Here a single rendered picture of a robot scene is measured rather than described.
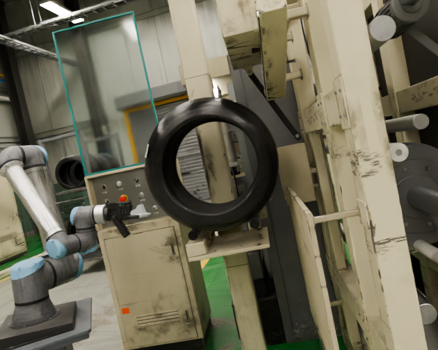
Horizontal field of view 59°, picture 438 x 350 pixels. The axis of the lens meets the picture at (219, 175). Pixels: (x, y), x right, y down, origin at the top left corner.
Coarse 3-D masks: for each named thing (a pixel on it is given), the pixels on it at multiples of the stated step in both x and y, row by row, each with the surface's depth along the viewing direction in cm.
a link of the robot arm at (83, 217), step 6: (72, 210) 182; (78, 210) 181; (84, 210) 181; (90, 210) 180; (72, 216) 181; (78, 216) 180; (84, 216) 180; (90, 216) 180; (72, 222) 181; (78, 222) 181; (84, 222) 181; (90, 222) 181
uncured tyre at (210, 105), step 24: (168, 120) 165; (192, 120) 165; (216, 120) 191; (240, 120) 162; (168, 144) 194; (264, 144) 162; (168, 168) 195; (264, 168) 162; (168, 192) 166; (264, 192) 164; (192, 216) 167; (216, 216) 165; (240, 216) 165
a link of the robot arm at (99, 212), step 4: (96, 208) 181; (100, 208) 180; (104, 208) 182; (96, 212) 179; (100, 212) 179; (96, 216) 179; (100, 216) 179; (96, 220) 180; (100, 220) 180; (104, 220) 181
